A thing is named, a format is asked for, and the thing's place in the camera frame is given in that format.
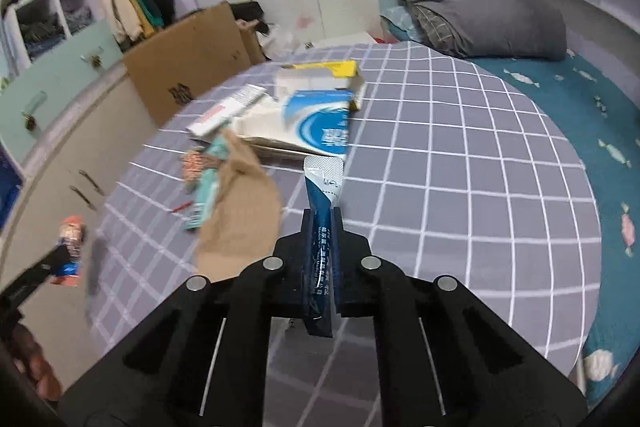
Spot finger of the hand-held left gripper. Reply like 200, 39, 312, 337
0, 247, 69, 309

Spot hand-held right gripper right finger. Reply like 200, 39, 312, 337
334, 206, 589, 427

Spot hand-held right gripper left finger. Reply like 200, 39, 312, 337
58, 208, 315, 427

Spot orange snack packet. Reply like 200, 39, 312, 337
51, 216, 87, 289

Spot dark blue sachet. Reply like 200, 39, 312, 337
302, 156, 347, 339

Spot person's left hand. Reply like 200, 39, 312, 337
9, 323, 64, 402

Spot brown paper bag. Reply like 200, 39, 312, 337
194, 129, 282, 282

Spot teal wrapper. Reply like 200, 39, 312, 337
186, 136, 232, 231

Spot long white cabinet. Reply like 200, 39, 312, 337
0, 69, 168, 360

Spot round table grey checked tablecloth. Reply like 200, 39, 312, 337
86, 41, 604, 427

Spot orange printed wrapper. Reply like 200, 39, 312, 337
179, 149, 222, 184

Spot blue and white tissue pack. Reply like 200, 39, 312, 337
234, 89, 359, 158

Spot white box with red label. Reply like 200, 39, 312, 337
185, 84, 266, 140

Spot white box with yellow edge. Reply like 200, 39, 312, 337
274, 60, 369, 112

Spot teal drawer unit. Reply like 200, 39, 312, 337
0, 19, 127, 171

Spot white plastic bag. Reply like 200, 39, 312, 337
257, 24, 297, 58

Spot tall cardboard box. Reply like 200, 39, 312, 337
122, 1, 267, 128

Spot black clothes heap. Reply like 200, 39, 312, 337
229, 1, 266, 26

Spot teal candy print sheet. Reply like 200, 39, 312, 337
469, 46, 640, 410

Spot grey duvet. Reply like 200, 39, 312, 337
397, 0, 569, 61

